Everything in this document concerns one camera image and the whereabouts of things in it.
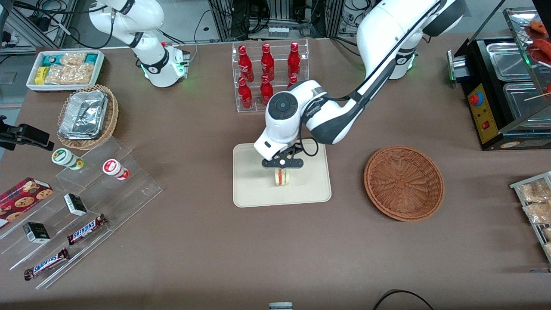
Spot clear bag of crackers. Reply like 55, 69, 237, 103
45, 64, 94, 85
59, 52, 87, 66

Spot aluminium equipment frame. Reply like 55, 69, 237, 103
209, 0, 347, 42

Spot clear acrylic bottle rack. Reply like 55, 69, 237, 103
232, 39, 310, 114

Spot brown wicker basket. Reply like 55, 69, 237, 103
363, 146, 445, 222

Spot black cable loop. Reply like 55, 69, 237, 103
372, 289, 436, 310

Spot light wicker basket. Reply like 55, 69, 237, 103
57, 84, 119, 151

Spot metal wire rack tray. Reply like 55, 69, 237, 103
510, 171, 551, 264

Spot green lidded yogurt cup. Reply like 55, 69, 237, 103
51, 148, 85, 171

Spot red cookie box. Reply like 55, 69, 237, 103
0, 177, 54, 229

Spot small black carton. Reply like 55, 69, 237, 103
22, 222, 51, 244
63, 193, 88, 217

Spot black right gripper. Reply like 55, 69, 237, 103
0, 115, 55, 152

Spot black food warmer cabinet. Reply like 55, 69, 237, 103
447, 6, 551, 151

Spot clear acrylic stepped stand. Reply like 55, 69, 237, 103
0, 137, 164, 290

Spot Snickers chocolate bar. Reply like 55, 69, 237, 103
23, 248, 70, 281
67, 214, 108, 246

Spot clear bag of fried snacks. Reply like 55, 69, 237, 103
518, 179, 551, 203
523, 201, 551, 225

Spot red lidded yogurt cup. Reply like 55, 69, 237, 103
102, 159, 130, 181

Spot beige plastic tray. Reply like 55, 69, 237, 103
232, 138, 332, 208

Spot aluminium foil containers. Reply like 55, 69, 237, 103
58, 90, 108, 140

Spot white rectangular snack bin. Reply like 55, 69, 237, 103
26, 50, 105, 92

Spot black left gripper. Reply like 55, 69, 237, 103
277, 143, 307, 160

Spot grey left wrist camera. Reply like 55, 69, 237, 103
261, 157, 304, 169

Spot triangle sandwich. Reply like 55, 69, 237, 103
274, 167, 292, 187

